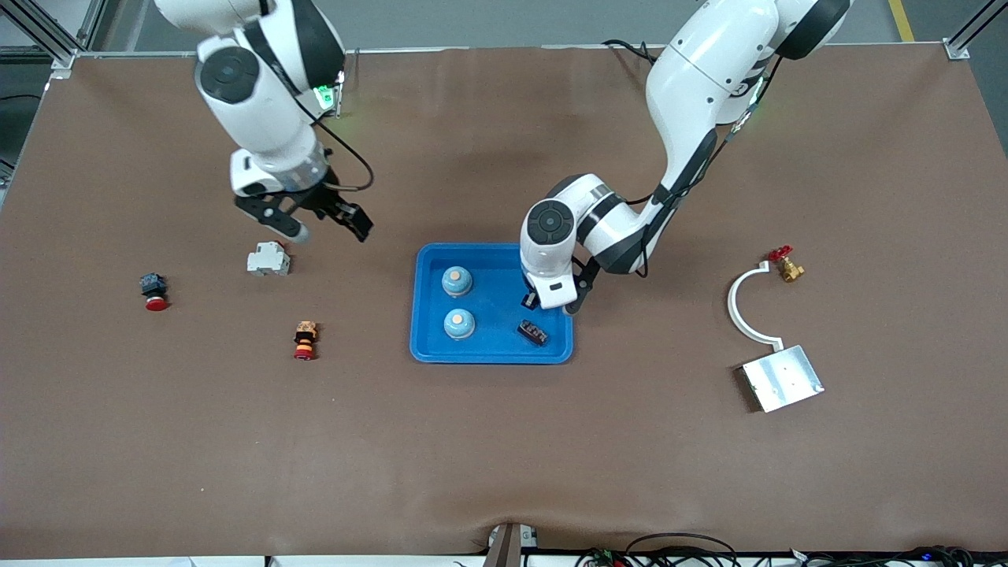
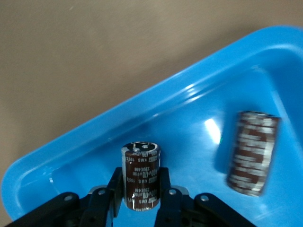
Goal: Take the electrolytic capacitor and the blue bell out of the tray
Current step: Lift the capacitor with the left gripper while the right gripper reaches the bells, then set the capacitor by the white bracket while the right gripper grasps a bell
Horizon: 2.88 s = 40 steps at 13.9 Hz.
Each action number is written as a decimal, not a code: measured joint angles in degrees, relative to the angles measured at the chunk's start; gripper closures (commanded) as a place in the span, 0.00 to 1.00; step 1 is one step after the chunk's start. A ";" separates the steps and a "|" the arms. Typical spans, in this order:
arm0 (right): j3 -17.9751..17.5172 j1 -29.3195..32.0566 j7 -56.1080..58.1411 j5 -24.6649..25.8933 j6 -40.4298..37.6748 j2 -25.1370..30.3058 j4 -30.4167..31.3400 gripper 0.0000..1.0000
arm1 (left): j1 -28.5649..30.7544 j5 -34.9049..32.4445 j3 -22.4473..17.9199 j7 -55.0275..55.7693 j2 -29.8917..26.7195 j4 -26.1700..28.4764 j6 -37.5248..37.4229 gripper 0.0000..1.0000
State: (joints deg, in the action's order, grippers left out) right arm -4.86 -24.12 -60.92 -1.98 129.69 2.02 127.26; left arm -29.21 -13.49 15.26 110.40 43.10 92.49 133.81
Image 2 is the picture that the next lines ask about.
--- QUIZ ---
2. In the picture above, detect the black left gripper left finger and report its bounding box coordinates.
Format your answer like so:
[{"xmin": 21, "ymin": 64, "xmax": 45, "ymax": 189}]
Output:
[{"xmin": 80, "ymin": 166, "xmax": 126, "ymax": 227}]

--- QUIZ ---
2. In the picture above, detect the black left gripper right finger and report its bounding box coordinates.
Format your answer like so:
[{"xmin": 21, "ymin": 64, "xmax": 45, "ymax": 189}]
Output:
[{"xmin": 153, "ymin": 166, "xmax": 190, "ymax": 227}]

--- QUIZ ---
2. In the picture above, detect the small black connector block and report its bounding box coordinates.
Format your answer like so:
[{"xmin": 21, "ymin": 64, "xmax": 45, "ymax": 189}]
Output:
[{"xmin": 121, "ymin": 141, "xmax": 162, "ymax": 211}]

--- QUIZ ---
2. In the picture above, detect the blue plastic tray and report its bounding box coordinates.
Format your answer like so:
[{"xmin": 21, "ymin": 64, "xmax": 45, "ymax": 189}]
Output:
[{"xmin": 0, "ymin": 25, "xmax": 303, "ymax": 227}]

